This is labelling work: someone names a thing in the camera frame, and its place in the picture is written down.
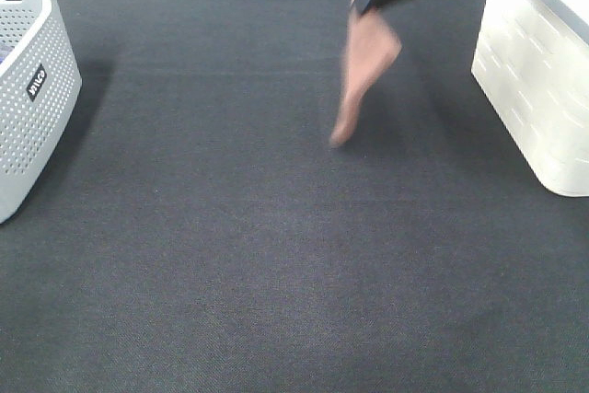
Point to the cream slotted storage basket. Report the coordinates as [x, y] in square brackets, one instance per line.
[531, 62]

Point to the grey perforated laundry basket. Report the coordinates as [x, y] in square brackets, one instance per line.
[40, 83]

